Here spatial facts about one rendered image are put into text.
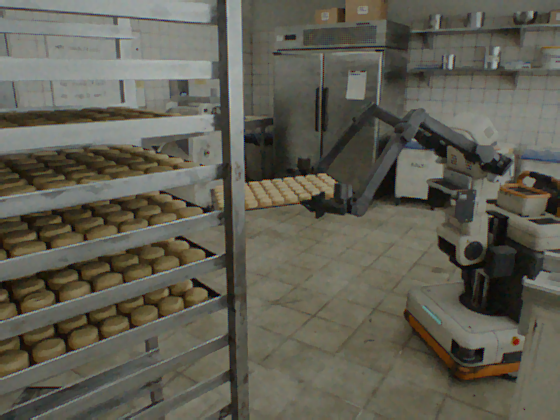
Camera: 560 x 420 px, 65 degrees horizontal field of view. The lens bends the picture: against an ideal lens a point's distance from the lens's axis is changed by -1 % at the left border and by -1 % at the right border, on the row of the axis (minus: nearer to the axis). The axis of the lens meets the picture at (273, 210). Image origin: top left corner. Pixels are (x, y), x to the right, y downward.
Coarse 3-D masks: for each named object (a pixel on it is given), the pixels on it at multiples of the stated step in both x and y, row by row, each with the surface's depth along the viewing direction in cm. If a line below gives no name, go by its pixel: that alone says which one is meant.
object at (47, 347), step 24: (168, 288) 97; (192, 288) 93; (96, 312) 83; (120, 312) 87; (144, 312) 83; (168, 312) 86; (24, 336) 76; (48, 336) 77; (72, 336) 76; (96, 336) 77; (0, 360) 69; (24, 360) 70
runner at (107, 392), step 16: (224, 336) 92; (192, 352) 87; (208, 352) 90; (160, 368) 83; (176, 368) 85; (112, 384) 77; (128, 384) 79; (80, 400) 74; (96, 400) 75; (48, 416) 70; (64, 416) 72
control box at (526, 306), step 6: (540, 276) 149; (546, 276) 149; (522, 306) 137; (528, 306) 136; (522, 312) 137; (528, 312) 136; (522, 318) 138; (528, 318) 137; (522, 324) 138; (522, 330) 139
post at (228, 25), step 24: (240, 0) 73; (240, 24) 74; (240, 48) 75; (240, 72) 76; (240, 96) 77; (240, 120) 78; (240, 144) 79; (240, 168) 81; (240, 192) 82; (240, 216) 83; (240, 240) 85; (240, 264) 86; (240, 288) 87; (240, 312) 89; (240, 336) 90; (240, 360) 92; (240, 384) 94; (240, 408) 95
